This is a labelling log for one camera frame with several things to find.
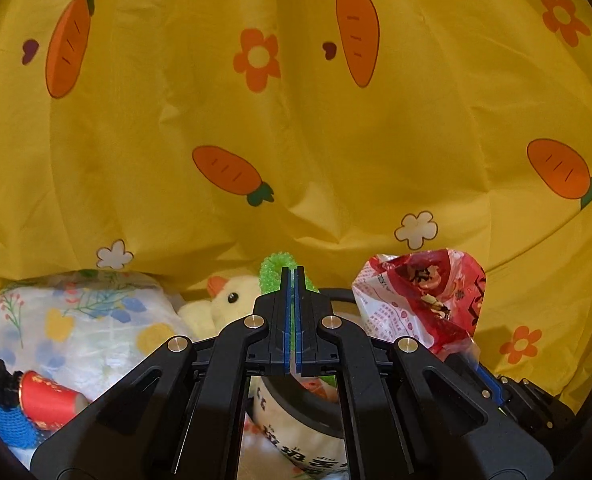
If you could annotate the white cylindrical trash bin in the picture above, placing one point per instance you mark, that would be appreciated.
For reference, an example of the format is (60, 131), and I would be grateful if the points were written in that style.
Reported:
(299, 416)

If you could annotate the yellow carrot print curtain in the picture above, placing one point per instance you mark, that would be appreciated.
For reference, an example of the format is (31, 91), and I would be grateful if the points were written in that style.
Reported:
(186, 138)

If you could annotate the red white plastic bag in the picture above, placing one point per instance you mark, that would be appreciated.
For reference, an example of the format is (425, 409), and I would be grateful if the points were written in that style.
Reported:
(434, 297)

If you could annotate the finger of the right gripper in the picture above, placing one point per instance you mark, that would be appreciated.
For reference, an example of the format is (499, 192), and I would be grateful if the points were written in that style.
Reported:
(539, 413)
(480, 377)

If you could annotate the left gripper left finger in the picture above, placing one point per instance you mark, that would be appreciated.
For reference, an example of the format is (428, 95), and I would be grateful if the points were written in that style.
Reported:
(179, 414)

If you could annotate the floral plastic bed cover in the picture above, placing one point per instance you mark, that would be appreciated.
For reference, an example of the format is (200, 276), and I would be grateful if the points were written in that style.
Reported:
(88, 329)

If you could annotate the red paper cup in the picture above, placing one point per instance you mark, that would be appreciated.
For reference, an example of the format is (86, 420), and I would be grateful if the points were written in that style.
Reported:
(47, 404)

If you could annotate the yellow duck plush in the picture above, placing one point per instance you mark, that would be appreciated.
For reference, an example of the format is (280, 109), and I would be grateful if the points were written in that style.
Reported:
(230, 299)

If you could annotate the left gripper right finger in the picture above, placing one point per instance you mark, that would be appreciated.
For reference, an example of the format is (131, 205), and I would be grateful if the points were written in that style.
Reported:
(406, 414)

